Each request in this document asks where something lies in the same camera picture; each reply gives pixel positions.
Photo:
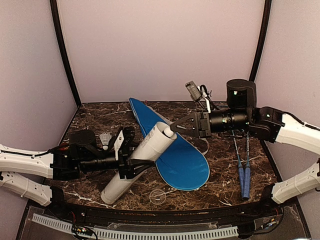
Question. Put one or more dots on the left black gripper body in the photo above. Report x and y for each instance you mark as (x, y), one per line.
(95, 164)

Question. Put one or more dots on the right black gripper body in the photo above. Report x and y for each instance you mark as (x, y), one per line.
(239, 119)

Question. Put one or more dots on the white shuttlecock tube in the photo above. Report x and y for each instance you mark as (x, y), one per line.
(157, 141)

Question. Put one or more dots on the clear plastic tube lid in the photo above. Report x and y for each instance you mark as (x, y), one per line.
(157, 197)

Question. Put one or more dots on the blue racket bag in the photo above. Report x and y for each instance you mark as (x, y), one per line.
(182, 166)

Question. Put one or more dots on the white shuttlecock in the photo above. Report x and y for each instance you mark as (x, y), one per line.
(105, 140)
(168, 132)

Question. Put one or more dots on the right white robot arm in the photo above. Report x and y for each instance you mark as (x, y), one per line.
(265, 123)

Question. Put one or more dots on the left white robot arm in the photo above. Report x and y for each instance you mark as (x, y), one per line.
(67, 161)

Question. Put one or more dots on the blue badminton racket left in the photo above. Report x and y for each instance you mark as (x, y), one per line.
(240, 166)

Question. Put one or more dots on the blue badminton racket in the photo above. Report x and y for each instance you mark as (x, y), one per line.
(240, 166)
(247, 172)

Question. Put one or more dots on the blue badminton racket right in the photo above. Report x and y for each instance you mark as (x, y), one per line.
(247, 172)

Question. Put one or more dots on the small circuit board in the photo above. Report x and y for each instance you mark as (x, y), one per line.
(81, 230)

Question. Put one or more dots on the black right corner post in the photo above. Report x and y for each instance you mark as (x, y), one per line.
(260, 42)

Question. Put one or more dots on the black corner post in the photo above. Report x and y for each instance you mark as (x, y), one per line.
(260, 42)
(63, 51)

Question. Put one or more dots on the black front table rail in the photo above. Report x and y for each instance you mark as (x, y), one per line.
(238, 215)

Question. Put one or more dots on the white slotted cable duct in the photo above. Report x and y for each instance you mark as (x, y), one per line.
(133, 234)

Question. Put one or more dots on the black left corner post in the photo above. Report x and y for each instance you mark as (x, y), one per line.
(63, 51)

